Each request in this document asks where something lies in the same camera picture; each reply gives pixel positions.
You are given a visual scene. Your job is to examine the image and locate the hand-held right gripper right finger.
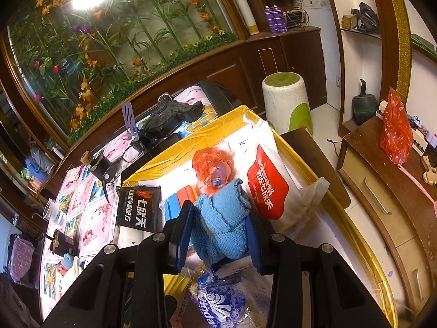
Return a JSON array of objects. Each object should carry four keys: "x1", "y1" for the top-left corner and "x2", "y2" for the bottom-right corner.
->
[{"x1": 246, "y1": 208, "x2": 391, "y2": 328}]

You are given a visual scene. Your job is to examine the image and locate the red plastic bag with ball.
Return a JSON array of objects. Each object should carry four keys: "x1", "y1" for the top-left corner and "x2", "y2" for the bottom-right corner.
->
[{"x1": 192, "y1": 146, "x2": 236, "y2": 195}]

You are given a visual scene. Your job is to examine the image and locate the black rectangular case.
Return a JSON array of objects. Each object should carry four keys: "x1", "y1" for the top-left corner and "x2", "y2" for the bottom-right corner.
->
[{"x1": 150, "y1": 133, "x2": 181, "y2": 153}]

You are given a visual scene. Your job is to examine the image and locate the gold trimmed wooden archway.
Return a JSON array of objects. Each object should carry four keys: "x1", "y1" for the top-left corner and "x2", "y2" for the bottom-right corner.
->
[{"x1": 367, "y1": 0, "x2": 412, "y2": 99}]

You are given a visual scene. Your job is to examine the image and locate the small blue white toy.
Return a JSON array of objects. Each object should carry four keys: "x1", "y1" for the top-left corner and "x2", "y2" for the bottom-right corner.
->
[{"x1": 58, "y1": 253, "x2": 82, "y2": 281}]

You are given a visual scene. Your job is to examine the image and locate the blue knitted towel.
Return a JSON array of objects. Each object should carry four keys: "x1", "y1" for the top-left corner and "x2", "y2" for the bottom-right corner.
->
[{"x1": 189, "y1": 179, "x2": 253, "y2": 263}]

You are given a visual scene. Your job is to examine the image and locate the blue phone stand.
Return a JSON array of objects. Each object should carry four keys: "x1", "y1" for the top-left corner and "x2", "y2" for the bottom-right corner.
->
[{"x1": 121, "y1": 102, "x2": 140, "y2": 142}]

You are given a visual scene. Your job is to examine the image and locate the black motor with wooden wheel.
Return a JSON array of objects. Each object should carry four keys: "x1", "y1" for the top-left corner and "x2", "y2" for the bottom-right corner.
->
[{"x1": 81, "y1": 150, "x2": 106, "y2": 178}]

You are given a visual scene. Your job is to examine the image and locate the pink fly swatter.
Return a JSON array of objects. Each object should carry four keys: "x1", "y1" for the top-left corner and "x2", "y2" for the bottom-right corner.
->
[{"x1": 398, "y1": 164, "x2": 437, "y2": 217}]

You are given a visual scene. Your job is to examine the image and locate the wooden wall shelf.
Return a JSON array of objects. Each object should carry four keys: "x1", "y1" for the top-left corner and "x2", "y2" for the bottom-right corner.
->
[{"x1": 341, "y1": 27, "x2": 382, "y2": 40}]

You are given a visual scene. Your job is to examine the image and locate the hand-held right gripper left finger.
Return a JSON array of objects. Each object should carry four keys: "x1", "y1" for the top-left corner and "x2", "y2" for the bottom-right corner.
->
[{"x1": 41, "y1": 201, "x2": 195, "y2": 328}]

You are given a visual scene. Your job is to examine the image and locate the white and green plastic stool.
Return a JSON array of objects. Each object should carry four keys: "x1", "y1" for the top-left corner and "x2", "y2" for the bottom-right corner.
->
[{"x1": 262, "y1": 72, "x2": 314, "y2": 135}]

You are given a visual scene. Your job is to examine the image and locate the blue white tissue packet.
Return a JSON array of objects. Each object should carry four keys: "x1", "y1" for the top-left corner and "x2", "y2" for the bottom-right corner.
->
[{"x1": 189, "y1": 270, "x2": 263, "y2": 328}]

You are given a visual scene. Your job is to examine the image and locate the white and yellow rolled poster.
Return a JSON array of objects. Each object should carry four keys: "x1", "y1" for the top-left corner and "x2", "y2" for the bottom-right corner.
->
[{"x1": 220, "y1": 0, "x2": 262, "y2": 36}]

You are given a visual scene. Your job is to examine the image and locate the green flat board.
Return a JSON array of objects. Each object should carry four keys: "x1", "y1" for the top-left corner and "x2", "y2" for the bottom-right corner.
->
[{"x1": 411, "y1": 34, "x2": 437, "y2": 56}]

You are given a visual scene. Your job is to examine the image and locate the blue bag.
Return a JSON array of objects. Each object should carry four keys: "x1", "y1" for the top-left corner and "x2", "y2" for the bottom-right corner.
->
[{"x1": 25, "y1": 147, "x2": 55, "y2": 181}]

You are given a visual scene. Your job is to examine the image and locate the small black motor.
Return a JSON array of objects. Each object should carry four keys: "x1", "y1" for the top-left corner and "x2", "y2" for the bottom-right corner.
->
[{"x1": 46, "y1": 229, "x2": 76, "y2": 257}]

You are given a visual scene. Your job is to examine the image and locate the black and white packet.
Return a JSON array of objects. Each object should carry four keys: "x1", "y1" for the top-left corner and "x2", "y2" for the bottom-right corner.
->
[{"x1": 115, "y1": 185, "x2": 162, "y2": 247}]

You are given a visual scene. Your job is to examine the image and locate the wooden toy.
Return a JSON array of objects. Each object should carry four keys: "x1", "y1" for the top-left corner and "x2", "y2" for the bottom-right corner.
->
[{"x1": 420, "y1": 155, "x2": 437, "y2": 185}]

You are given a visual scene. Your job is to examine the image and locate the purple dotted cloth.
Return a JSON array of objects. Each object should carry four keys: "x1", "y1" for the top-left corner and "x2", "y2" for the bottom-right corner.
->
[{"x1": 8, "y1": 237, "x2": 36, "y2": 282}]

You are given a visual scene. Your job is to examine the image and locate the black eyeglasses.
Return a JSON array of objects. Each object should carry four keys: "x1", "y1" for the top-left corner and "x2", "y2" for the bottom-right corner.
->
[{"x1": 101, "y1": 140, "x2": 147, "y2": 206}]

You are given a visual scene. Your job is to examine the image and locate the low wooden drawer cabinet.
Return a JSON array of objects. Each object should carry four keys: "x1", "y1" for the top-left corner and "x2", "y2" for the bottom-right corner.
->
[{"x1": 336, "y1": 114, "x2": 437, "y2": 318}]

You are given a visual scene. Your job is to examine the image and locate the black cable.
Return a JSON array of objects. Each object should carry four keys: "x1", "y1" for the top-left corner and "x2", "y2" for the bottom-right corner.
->
[{"x1": 327, "y1": 138, "x2": 342, "y2": 158}]

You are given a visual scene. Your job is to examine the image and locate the artificial flower display panel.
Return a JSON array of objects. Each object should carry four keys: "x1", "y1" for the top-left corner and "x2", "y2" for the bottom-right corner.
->
[{"x1": 5, "y1": 0, "x2": 240, "y2": 146}]

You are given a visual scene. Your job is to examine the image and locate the white bag with red label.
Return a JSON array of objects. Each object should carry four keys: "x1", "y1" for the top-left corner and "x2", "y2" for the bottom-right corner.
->
[{"x1": 244, "y1": 119, "x2": 330, "y2": 233}]

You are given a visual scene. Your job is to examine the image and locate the yellow cardboard box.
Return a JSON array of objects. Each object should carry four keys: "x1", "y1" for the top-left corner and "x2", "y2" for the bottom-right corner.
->
[{"x1": 121, "y1": 104, "x2": 400, "y2": 328}]

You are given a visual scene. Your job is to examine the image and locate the clear plastic cup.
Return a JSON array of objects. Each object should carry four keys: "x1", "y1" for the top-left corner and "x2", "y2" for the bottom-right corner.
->
[{"x1": 44, "y1": 198, "x2": 67, "y2": 224}]

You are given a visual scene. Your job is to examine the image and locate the white power strip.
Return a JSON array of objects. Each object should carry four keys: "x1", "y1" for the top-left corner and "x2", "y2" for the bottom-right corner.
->
[{"x1": 376, "y1": 100, "x2": 429, "y2": 154}]

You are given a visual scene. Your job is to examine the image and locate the dark green vase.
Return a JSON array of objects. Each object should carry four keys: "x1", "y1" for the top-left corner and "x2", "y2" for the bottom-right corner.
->
[{"x1": 352, "y1": 78, "x2": 379, "y2": 125}]

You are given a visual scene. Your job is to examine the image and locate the black bag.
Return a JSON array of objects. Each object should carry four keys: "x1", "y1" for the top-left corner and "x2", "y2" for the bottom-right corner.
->
[{"x1": 352, "y1": 2, "x2": 380, "y2": 35}]

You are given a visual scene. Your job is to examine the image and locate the blue and red packet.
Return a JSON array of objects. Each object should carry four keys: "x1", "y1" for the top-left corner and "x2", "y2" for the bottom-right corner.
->
[{"x1": 160, "y1": 184, "x2": 200, "y2": 226}]

